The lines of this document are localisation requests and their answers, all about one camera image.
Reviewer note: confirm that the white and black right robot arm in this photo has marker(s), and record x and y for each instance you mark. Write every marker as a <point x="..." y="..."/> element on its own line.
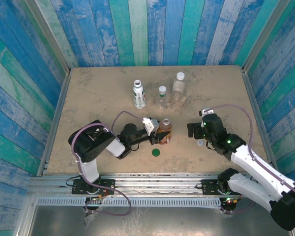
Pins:
<point x="255" y="167"/>

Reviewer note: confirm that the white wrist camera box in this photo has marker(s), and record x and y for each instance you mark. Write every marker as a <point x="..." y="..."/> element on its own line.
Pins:
<point x="150" y="126"/>
<point x="207" y="111"/>

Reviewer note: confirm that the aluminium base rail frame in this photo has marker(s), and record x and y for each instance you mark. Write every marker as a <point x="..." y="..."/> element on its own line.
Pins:
<point x="157" y="183"/>

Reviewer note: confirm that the orange tea bottle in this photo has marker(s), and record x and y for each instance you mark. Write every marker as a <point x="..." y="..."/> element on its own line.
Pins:
<point x="166" y="127"/>

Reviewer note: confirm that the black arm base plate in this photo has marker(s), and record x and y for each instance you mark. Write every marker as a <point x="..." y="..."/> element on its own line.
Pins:
<point x="105" y="184"/>
<point x="209" y="186"/>

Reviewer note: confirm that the plain white bottle cap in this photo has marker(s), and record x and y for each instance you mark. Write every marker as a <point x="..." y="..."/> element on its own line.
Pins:
<point x="162" y="89"/>
<point x="180" y="75"/>

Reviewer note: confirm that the small clear bottle green label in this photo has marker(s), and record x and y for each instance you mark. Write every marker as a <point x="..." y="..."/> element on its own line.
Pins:
<point x="162" y="100"/>

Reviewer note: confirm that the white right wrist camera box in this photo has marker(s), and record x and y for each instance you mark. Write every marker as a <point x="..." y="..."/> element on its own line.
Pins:
<point x="207" y="111"/>

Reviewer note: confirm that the small controller circuit board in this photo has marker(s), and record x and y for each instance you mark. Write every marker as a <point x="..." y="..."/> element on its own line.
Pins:
<point x="232" y="200"/>
<point x="96" y="198"/>

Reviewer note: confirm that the steel sheet panel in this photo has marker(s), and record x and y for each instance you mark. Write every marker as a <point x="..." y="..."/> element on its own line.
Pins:
<point x="174" y="221"/>

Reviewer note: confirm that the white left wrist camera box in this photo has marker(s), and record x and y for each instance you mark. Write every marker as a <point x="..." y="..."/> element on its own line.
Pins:
<point x="150" y="126"/>

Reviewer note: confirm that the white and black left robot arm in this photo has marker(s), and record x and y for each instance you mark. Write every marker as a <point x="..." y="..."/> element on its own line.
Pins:
<point x="91" y="145"/>

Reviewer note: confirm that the large clear plastic bottle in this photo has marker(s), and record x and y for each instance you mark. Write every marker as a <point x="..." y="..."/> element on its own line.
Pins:
<point x="178" y="89"/>

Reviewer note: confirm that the black round disc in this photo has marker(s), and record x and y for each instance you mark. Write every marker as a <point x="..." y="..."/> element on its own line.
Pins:
<point x="228" y="208"/>

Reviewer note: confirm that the green bottle cap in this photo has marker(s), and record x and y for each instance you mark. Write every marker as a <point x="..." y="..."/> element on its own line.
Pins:
<point x="156" y="153"/>

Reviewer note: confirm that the clear plastic bag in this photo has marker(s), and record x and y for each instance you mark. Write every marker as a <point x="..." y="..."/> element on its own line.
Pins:
<point x="89" y="216"/>

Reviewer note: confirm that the white bottle cap with print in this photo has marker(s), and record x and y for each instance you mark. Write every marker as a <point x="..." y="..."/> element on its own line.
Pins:
<point x="199" y="142"/>

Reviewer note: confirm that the aluminium table side rail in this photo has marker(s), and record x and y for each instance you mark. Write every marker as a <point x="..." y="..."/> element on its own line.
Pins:
<point x="54" y="123"/>
<point x="257" y="110"/>

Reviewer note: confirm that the white bottle with green label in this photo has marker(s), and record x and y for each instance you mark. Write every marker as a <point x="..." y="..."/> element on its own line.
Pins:
<point x="139" y="98"/>

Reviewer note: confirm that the aluminium corner post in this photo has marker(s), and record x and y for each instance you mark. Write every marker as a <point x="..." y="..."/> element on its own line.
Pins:
<point x="265" y="37"/>
<point x="50" y="37"/>

